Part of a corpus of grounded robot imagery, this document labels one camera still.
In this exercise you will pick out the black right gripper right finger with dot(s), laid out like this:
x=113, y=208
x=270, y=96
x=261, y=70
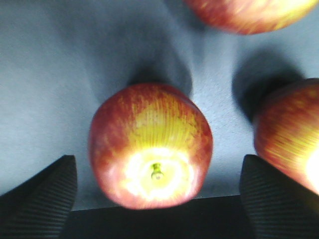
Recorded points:
x=277, y=206

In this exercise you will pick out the red yellow apple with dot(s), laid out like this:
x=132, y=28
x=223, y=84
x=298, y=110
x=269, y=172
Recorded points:
x=149, y=147
x=249, y=17
x=286, y=131

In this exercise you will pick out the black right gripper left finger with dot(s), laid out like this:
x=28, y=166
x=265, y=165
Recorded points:
x=39, y=207

